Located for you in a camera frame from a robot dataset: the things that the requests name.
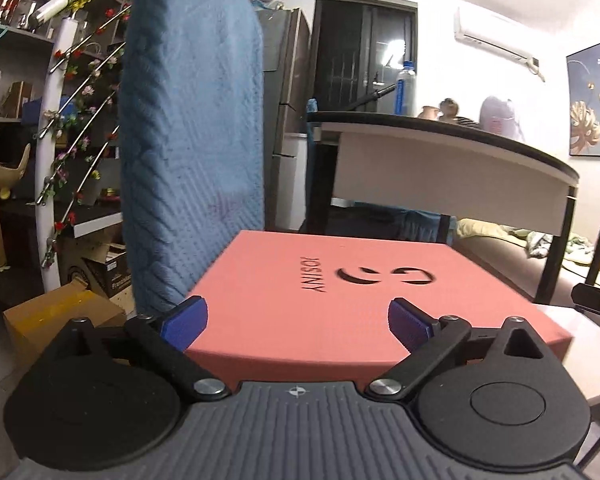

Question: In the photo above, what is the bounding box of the clear plastic water bottle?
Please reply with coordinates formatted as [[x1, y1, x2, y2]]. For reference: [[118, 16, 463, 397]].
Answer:
[[394, 61, 416, 117]]

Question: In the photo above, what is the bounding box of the grey refrigerator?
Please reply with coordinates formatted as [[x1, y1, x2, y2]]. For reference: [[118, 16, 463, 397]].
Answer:
[[258, 9, 310, 230]]

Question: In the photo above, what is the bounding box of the dark window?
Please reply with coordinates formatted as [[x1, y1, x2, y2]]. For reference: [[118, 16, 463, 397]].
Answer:
[[308, 0, 418, 114]]

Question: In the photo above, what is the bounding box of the beige sofa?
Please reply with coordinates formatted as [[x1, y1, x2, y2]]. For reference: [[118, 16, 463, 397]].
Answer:
[[453, 219, 594, 306]]

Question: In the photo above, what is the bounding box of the white stair rail with flowers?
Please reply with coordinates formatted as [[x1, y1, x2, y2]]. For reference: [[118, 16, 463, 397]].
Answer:
[[33, 0, 136, 293]]

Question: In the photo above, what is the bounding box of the salmon pink box lid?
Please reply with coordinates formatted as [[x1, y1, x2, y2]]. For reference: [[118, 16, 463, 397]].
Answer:
[[186, 231, 572, 388]]

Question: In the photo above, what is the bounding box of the grey storage shelf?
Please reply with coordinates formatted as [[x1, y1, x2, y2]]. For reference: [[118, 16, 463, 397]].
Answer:
[[0, 0, 131, 120]]

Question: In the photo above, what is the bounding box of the white table black edge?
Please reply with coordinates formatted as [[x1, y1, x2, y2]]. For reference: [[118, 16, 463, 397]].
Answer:
[[306, 112, 579, 304]]

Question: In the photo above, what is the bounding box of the cardboard box on floor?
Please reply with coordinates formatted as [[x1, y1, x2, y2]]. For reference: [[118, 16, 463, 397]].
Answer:
[[3, 281, 126, 370]]

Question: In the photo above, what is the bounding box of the white air conditioner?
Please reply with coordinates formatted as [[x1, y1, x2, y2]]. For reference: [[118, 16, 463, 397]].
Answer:
[[455, 6, 545, 81]]

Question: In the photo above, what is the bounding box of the framed wall painting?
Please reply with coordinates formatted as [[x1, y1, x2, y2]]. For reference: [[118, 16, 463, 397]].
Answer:
[[567, 43, 600, 157]]

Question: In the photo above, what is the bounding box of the white front table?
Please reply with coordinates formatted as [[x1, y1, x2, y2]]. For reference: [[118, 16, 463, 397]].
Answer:
[[538, 304, 600, 419]]

